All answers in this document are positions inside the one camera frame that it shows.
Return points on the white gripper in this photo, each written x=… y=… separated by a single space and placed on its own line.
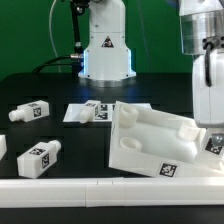
x=208 y=102

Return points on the white square table top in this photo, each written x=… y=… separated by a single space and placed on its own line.
x=156 y=144

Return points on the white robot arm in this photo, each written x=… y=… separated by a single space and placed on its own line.
x=107 y=59

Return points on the white front obstacle bar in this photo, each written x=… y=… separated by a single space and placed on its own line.
x=101 y=192

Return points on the white obstacle bar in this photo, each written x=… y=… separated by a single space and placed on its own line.
x=101 y=192
x=3 y=147

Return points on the white marker sheet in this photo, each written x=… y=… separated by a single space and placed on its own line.
x=72 y=113

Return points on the white left obstacle bar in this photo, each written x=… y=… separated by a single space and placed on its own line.
x=3 y=147

